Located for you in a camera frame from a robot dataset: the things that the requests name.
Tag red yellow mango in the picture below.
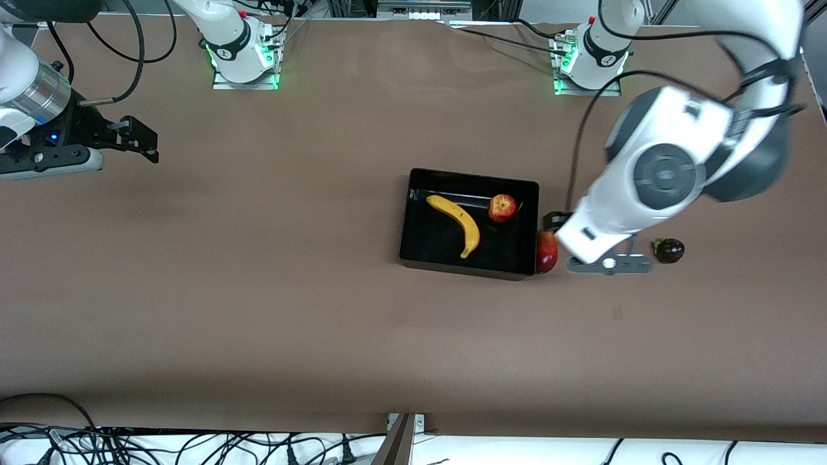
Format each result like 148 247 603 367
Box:
536 231 559 274

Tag black table cable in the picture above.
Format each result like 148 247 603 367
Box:
452 18 569 54

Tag black looped cable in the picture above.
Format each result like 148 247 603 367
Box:
0 393 98 430

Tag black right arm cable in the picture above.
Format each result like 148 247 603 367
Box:
48 0 178 104

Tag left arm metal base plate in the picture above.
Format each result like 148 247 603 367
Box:
554 70 622 97

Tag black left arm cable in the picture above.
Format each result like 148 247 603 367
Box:
565 0 805 217

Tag yellow banana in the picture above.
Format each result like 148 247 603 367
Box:
425 195 481 259

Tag white socket strip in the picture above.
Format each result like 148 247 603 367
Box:
378 0 472 20

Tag dark purple eggplant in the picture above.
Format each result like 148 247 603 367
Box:
651 238 686 264

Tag black cable bundle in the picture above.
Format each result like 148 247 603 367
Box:
0 423 388 465

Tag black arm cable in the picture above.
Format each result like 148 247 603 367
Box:
565 0 805 217
48 0 178 104

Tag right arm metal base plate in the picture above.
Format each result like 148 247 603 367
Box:
213 63 280 90

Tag dark grey beam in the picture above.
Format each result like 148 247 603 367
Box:
372 413 417 465

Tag red yellow apple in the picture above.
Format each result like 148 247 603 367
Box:
488 194 518 223

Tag black plastic box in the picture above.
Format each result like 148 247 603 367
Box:
399 168 540 282

